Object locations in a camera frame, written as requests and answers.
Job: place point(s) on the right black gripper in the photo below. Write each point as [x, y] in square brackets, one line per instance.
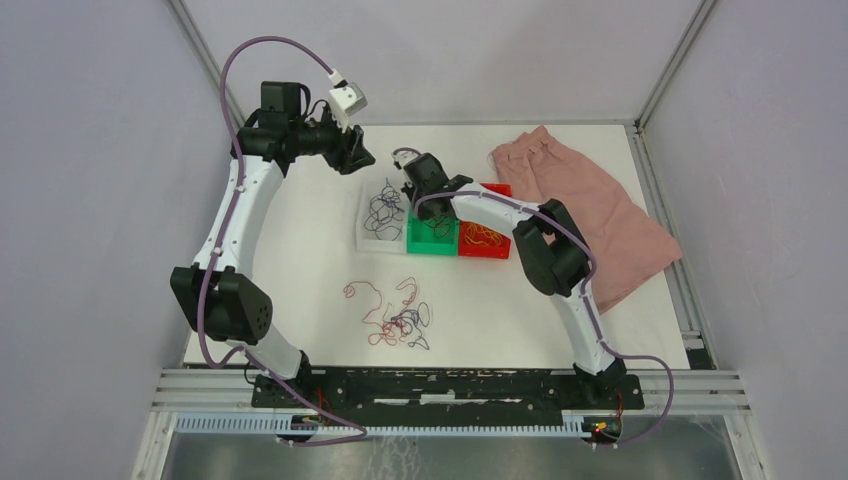
[424, 213]

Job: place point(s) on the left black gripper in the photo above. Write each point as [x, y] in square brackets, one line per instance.
[349, 154]

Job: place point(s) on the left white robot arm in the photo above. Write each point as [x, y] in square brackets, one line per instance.
[216, 292]

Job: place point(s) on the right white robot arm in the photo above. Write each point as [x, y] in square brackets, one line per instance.
[554, 256]

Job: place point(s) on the green plastic bin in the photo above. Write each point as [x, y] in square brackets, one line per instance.
[438, 236]

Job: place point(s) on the red plastic bin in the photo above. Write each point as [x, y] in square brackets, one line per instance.
[477, 241]

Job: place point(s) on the clear plastic bin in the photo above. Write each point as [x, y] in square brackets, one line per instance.
[381, 221]

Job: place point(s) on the pink cloth shorts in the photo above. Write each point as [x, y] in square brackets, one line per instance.
[631, 247]

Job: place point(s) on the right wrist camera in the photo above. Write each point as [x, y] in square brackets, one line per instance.
[401, 156]

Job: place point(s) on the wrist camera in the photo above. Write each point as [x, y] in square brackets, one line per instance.
[401, 156]
[345, 100]

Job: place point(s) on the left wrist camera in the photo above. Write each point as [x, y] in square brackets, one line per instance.
[345, 100]

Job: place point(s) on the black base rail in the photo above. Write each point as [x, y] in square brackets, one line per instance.
[441, 397]

